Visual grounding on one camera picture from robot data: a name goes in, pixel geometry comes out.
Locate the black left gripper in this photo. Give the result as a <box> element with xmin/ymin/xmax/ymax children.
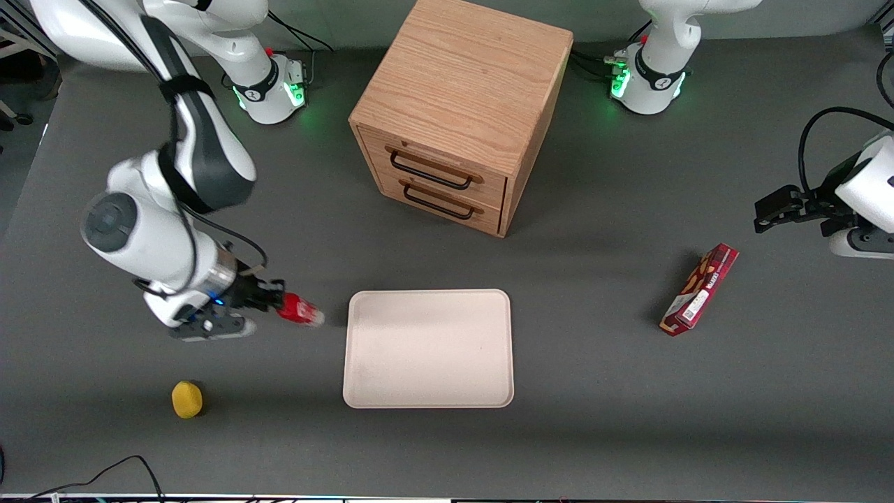
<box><xmin>754</xmin><ymin>154</ymin><xmax>868</xmax><ymax>234</ymax></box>

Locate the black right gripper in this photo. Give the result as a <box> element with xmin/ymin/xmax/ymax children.
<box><xmin>225</xmin><ymin>276</ymin><xmax>288</xmax><ymax>313</ymax></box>

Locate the red coke bottle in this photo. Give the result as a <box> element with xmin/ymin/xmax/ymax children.
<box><xmin>277</xmin><ymin>293</ymin><xmax>326</xmax><ymax>328</ymax></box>

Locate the beige plastic tray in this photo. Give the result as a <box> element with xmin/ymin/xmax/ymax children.
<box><xmin>342</xmin><ymin>289</ymin><xmax>515</xmax><ymax>409</ymax></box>

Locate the red snack box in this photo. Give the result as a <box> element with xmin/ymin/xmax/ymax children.
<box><xmin>659</xmin><ymin>242</ymin><xmax>740</xmax><ymax>337</ymax></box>

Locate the yellow lemon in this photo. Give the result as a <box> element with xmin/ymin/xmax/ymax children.
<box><xmin>171</xmin><ymin>380</ymin><xmax>205</xmax><ymax>420</ymax></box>

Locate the wooden drawer front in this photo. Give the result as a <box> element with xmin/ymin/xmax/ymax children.
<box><xmin>358</xmin><ymin>127</ymin><xmax>508</xmax><ymax>210</ymax></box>
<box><xmin>376</xmin><ymin>173</ymin><xmax>504</xmax><ymax>235</ymax></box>

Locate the wooden drawer cabinet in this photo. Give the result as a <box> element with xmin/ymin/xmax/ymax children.
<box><xmin>348</xmin><ymin>0</ymin><xmax>575</xmax><ymax>240</ymax></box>

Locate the black caster wheel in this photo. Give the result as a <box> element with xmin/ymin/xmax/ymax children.
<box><xmin>0</xmin><ymin>101</ymin><xmax>33</xmax><ymax>132</ymax></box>

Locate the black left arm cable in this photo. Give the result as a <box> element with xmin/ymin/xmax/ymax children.
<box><xmin>798</xmin><ymin>106</ymin><xmax>894</xmax><ymax>198</ymax></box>

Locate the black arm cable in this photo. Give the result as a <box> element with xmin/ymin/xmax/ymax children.
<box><xmin>77</xmin><ymin>0</ymin><xmax>270</xmax><ymax>294</ymax></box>
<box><xmin>798</xmin><ymin>106</ymin><xmax>894</xmax><ymax>198</ymax></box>

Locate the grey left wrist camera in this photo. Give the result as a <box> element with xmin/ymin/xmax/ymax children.
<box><xmin>821</xmin><ymin>217</ymin><xmax>894</xmax><ymax>261</ymax></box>

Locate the black hanging cable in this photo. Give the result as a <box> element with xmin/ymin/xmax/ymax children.
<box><xmin>876</xmin><ymin>50</ymin><xmax>894</xmax><ymax>110</ymax></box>

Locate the black metal drawer handle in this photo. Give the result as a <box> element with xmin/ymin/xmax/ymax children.
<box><xmin>402</xmin><ymin>182</ymin><xmax>476</xmax><ymax>221</ymax></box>
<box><xmin>389</xmin><ymin>150</ymin><xmax>474</xmax><ymax>191</ymax></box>

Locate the black cable on table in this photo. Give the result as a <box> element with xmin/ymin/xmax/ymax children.
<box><xmin>21</xmin><ymin>455</ymin><xmax>166</xmax><ymax>503</ymax></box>

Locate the black left base cable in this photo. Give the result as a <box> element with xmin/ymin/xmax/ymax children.
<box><xmin>569</xmin><ymin>21</ymin><xmax>654</xmax><ymax>82</ymax></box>

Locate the black base cable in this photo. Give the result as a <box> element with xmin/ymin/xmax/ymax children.
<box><xmin>265</xmin><ymin>14</ymin><xmax>335</xmax><ymax>88</ymax></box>
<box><xmin>569</xmin><ymin>21</ymin><xmax>654</xmax><ymax>82</ymax></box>

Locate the black right base cable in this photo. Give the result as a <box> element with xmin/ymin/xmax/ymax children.
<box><xmin>265</xmin><ymin>14</ymin><xmax>335</xmax><ymax>88</ymax></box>

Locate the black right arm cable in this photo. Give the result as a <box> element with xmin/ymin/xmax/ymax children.
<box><xmin>77</xmin><ymin>0</ymin><xmax>270</xmax><ymax>294</ymax></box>

